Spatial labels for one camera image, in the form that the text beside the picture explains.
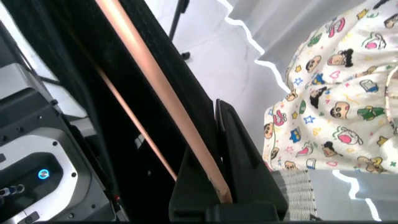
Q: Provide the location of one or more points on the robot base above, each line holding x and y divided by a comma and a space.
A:
37, 130

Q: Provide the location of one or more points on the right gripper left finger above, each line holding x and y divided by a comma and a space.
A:
189, 186

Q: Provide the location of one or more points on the pink clothes hanger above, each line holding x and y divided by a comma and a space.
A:
155, 81

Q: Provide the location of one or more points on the white curtain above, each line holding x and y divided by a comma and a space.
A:
280, 25

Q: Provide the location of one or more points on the cream printed garment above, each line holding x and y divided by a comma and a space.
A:
342, 93

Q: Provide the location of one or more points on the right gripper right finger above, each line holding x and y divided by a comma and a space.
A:
248, 174

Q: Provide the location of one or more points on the white laundry basket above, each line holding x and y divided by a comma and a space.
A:
297, 196

